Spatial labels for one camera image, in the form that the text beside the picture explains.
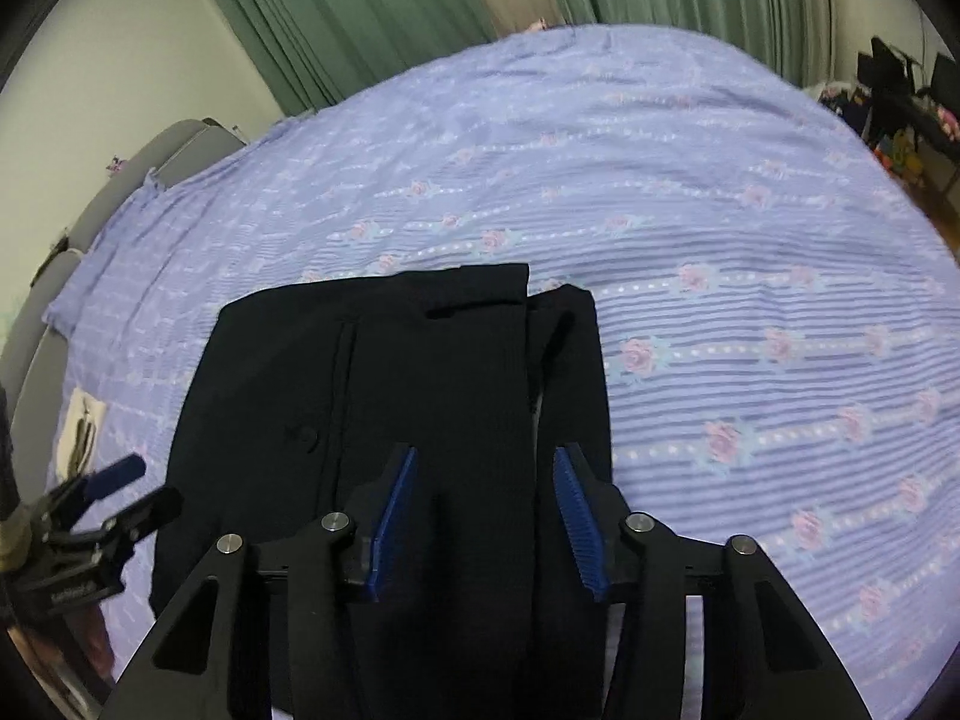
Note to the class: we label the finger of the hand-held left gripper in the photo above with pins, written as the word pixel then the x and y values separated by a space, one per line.
pixel 120 469
pixel 150 510

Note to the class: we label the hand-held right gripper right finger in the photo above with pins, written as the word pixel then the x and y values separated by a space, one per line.
pixel 577 525

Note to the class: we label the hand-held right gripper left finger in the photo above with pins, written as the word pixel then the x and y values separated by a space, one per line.
pixel 390 525

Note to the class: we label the black pants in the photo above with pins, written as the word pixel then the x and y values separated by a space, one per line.
pixel 450 360

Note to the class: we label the purple floral bedsheet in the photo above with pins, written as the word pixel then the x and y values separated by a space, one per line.
pixel 675 240

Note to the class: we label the yellow toy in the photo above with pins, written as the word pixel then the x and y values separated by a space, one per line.
pixel 904 150

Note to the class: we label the black desk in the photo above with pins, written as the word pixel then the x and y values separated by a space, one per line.
pixel 930 124

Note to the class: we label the black monitor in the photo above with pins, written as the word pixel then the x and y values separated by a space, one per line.
pixel 885 67
pixel 946 75

